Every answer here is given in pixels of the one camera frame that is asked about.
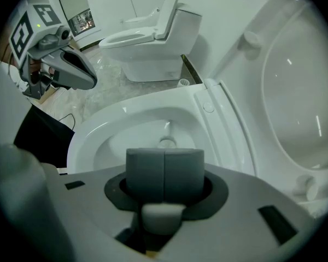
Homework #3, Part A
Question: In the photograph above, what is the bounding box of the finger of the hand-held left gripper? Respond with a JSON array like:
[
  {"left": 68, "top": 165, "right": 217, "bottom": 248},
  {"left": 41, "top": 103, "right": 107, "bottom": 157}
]
[{"left": 40, "top": 49, "right": 98, "bottom": 91}]

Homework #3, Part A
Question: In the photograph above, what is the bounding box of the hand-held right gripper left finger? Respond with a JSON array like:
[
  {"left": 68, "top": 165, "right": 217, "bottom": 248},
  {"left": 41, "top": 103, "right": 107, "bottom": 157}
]
[{"left": 125, "top": 148, "right": 165, "bottom": 202}]

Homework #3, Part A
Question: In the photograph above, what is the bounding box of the person's left hand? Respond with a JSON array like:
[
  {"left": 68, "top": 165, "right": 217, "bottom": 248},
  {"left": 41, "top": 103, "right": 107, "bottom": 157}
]
[{"left": 30, "top": 59, "right": 56, "bottom": 78}]

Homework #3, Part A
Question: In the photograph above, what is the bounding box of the wall display panel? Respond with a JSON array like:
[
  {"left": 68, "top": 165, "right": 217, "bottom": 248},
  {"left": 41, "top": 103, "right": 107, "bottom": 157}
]
[{"left": 68, "top": 8, "right": 97, "bottom": 37}]

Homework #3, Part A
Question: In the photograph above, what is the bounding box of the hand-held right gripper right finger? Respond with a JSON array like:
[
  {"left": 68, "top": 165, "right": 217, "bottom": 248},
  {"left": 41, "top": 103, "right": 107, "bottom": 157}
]
[{"left": 163, "top": 148, "right": 206, "bottom": 202}]

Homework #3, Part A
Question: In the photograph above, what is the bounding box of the white toilet with boxy tank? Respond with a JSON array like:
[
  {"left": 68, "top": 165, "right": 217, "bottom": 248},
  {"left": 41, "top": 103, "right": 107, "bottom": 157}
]
[{"left": 98, "top": 0, "right": 203, "bottom": 83}]

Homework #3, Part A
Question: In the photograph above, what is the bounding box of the black floor cable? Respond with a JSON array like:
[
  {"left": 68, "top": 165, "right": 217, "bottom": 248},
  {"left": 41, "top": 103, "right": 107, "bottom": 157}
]
[{"left": 57, "top": 113, "right": 77, "bottom": 131}]

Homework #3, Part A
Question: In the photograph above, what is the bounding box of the white tankless toilet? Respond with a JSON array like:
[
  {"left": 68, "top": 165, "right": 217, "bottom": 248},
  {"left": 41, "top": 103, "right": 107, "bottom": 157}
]
[{"left": 67, "top": 0, "right": 328, "bottom": 218}]

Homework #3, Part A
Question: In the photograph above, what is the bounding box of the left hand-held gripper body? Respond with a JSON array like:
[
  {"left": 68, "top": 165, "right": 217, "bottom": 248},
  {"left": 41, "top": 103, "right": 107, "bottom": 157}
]
[{"left": 9, "top": 3, "right": 72, "bottom": 100}]

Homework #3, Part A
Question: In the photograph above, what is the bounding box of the person's left forearm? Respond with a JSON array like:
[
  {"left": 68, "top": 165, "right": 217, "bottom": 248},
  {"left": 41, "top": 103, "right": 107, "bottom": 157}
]
[{"left": 0, "top": 34, "right": 17, "bottom": 68}]

